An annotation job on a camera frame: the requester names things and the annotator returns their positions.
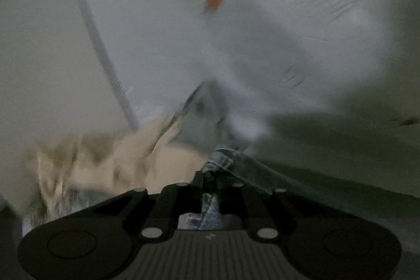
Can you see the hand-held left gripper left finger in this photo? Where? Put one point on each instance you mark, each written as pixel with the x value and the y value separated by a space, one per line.
pixel 189 198

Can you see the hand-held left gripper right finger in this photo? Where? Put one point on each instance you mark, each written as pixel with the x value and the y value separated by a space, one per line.
pixel 233 198

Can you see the blue denim shorts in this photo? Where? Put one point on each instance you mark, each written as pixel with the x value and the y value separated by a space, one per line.
pixel 229 162

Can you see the beige crumpled cloth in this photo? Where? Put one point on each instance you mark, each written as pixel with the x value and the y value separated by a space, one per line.
pixel 131 155

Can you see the grey patterned cloth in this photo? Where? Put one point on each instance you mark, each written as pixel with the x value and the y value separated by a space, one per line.
pixel 205 112

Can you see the white carrot-print sheet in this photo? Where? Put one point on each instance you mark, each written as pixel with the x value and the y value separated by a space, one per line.
pixel 183 24

